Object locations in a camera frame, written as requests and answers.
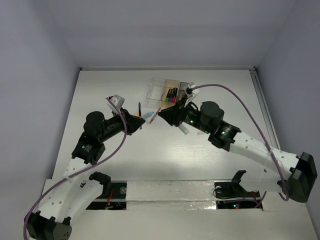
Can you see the clear plastic container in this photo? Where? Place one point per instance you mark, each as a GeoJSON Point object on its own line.
{"type": "Point", "coordinates": [156, 88]}

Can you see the red patterned pen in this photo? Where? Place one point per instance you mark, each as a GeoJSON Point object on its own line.
{"type": "Point", "coordinates": [155, 115]}

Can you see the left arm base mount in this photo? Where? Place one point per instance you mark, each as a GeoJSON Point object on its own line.
{"type": "Point", "coordinates": [114, 200]}

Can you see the dark purple pen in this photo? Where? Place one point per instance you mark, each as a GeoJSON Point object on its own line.
{"type": "Point", "coordinates": [140, 112]}

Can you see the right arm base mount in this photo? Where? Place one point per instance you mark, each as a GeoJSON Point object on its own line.
{"type": "Point", "coordinates": [230, 195]}

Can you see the green glue tube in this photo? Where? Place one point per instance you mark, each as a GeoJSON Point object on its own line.
{"type": "Point", "coordinates": [184, 129]}

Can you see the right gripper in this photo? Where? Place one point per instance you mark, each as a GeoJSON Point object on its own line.
{"type": "Point", "coordinates": [174, 114]}

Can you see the orange plastic container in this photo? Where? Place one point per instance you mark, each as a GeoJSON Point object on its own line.
{"type": "Point", "coordinates": [168, 84]}

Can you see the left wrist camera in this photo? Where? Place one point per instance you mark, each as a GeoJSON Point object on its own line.
{"type": "Point", "coordinates": [116, 100]}

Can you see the aluminium rail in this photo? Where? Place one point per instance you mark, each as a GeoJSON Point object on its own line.
{"type": "Point", "coordinates": [272, 136]}

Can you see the dark grey plastic container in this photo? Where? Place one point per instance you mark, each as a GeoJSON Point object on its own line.
{"type": "Point", "coordinates": [179, 95]}

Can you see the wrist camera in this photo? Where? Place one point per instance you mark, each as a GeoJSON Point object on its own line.
{"type": "Point", "coordinates": [116, 100]}
{"type": "Point", "coordinates": [189, 91]}

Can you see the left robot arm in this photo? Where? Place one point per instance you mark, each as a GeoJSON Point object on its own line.
{"type": "Point", "coordinates": [81, 184]}

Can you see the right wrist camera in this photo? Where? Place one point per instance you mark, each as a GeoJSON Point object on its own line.
{"type": "Point", "coordinates": [189, 91]}

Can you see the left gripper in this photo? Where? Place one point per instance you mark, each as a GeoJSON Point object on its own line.
{"type": "Point", "coordinates": [132, 122]}

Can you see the blue glue tube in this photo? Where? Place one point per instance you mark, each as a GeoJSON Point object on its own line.
{"type": "Point", "coordinates": [147, 115]}

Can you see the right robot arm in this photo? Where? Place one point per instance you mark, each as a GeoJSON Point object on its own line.
{"type": "Point", "coordinates": [297, 173]}

